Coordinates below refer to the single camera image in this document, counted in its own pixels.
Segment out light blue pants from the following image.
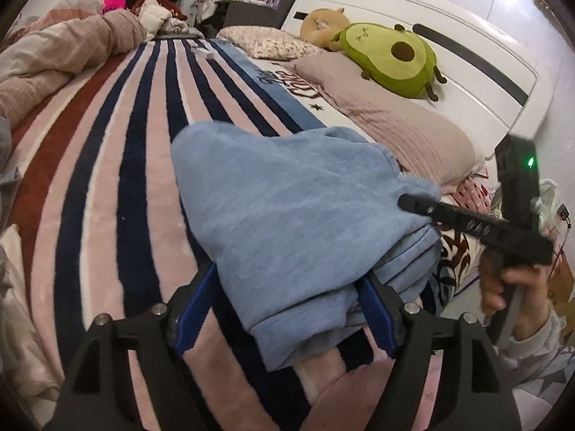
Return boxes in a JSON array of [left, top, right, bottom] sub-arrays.
[[171, 122, 441, 371]]

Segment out patterned sleeve forearm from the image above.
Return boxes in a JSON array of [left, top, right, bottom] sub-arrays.
[[498, 309, 574, 430]]

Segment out right hand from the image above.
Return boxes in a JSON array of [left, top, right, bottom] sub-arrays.
[[479, 249, 551, 342]]

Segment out pink ribbed pillow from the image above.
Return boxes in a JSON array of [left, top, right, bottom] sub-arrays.
[[286, 52, 484, 194]]

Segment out white bed headboard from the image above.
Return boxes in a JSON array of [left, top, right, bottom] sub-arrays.
[[281, 0, 553, 159]]

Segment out striped plush blanket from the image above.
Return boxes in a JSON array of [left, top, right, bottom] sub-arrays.
[[8, 37, 487, 431]]

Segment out green avocado plush toy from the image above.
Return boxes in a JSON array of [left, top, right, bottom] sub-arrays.
[[333, 22, 446, 102]]

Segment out grey garment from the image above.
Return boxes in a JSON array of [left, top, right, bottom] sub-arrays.
[[0, 118, 22, 232]]

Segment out tan bear plush toy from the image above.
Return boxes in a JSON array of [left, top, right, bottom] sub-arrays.
[[299, 8, 351, 52]]

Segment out floral patterned pillow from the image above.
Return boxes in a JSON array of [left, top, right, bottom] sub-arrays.
[[216, 26, 325, 61]]

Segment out pink crumpled duvet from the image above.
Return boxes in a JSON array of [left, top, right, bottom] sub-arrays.
[[1, 0, 147, 129]]

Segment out small white object on blanket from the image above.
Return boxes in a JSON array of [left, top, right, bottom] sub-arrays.
[[191, 47, 215, 59]]

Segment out pile of clothes on chair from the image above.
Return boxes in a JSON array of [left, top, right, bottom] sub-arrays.
[[125, 0, 204, 41]]

